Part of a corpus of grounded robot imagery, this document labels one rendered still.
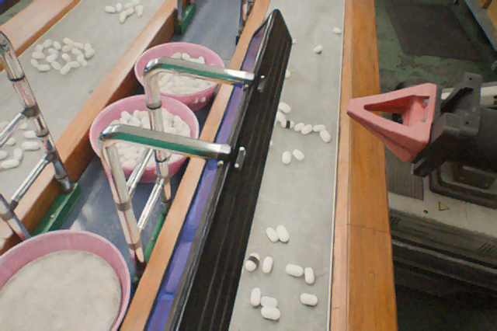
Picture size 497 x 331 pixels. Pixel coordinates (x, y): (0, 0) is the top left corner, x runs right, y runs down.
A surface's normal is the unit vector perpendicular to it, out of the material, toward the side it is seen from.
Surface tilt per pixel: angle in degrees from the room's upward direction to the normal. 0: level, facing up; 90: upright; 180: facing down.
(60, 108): 0
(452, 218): 0
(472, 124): 19
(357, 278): 0
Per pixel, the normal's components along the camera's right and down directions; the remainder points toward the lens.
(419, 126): -0.36, -0.45
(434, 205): 0.08, -0.66
